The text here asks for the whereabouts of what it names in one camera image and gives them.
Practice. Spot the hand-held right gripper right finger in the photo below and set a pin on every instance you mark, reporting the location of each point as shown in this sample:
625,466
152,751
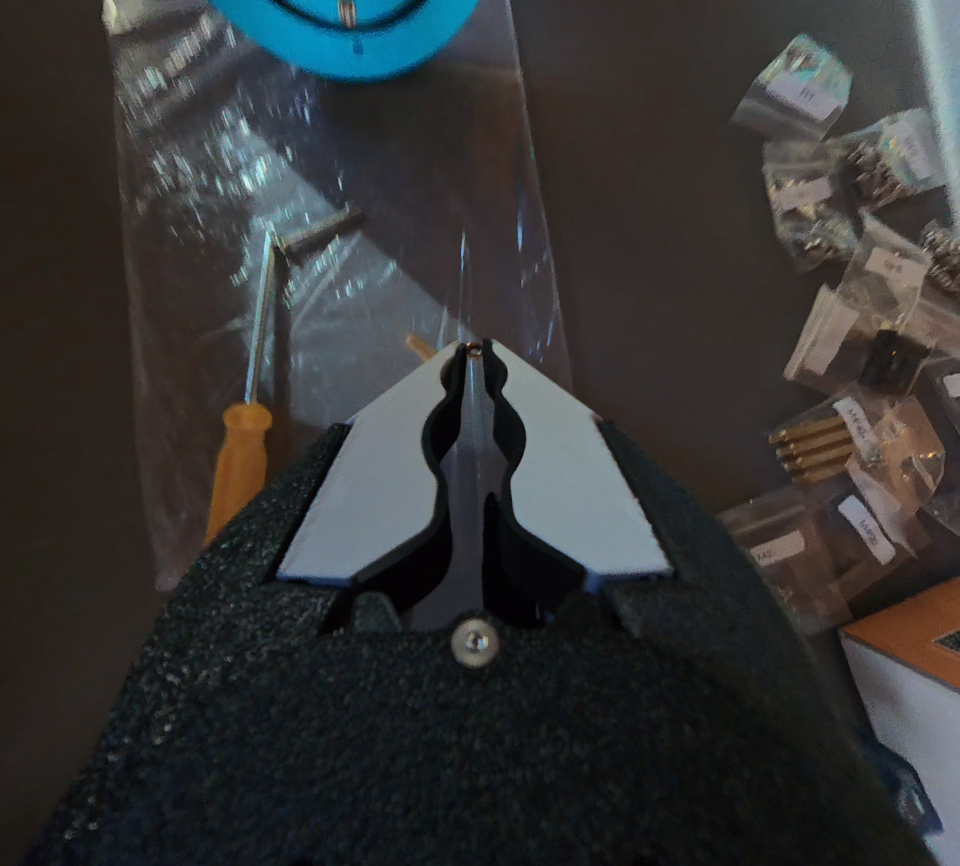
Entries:
570,498

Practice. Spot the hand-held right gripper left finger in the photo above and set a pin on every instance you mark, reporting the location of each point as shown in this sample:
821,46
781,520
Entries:
375,506

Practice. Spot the long metal bolt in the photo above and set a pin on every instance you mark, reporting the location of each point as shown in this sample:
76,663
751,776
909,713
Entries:
322,232

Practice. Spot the clear plastic bag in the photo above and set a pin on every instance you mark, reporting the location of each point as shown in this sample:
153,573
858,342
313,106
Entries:
412,205

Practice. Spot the pile of small screw bags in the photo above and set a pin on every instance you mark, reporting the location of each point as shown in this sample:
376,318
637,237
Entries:
847,356

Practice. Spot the orange cardboard box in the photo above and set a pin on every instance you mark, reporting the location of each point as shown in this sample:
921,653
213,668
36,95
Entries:
907,656

